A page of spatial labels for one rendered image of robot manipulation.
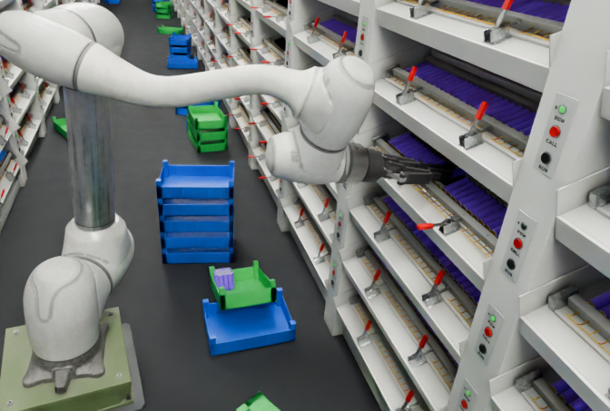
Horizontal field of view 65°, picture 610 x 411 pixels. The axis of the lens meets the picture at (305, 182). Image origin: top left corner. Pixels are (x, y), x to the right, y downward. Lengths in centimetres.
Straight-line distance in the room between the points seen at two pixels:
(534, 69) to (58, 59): 82
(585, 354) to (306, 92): 61
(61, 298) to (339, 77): 80
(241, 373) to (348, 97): 111
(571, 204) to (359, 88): 37
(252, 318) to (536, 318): 117
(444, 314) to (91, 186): 90
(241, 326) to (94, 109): 98
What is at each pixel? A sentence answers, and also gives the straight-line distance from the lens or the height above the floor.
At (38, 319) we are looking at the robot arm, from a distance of 127.
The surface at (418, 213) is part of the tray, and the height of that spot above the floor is 74.
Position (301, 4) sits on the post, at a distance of 197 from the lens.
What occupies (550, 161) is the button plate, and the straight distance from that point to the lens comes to 80.
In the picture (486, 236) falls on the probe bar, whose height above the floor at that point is 78.
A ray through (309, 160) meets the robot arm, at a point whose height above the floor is 90.
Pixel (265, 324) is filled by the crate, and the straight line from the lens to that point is 184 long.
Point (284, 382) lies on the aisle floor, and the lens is 167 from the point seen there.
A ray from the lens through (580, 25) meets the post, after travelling 78.
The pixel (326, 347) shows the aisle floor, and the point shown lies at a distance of 178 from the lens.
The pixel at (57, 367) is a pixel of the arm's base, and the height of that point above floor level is 33.
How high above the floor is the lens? 128
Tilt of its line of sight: 27 degrees down
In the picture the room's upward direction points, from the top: 4 degrees clockwise
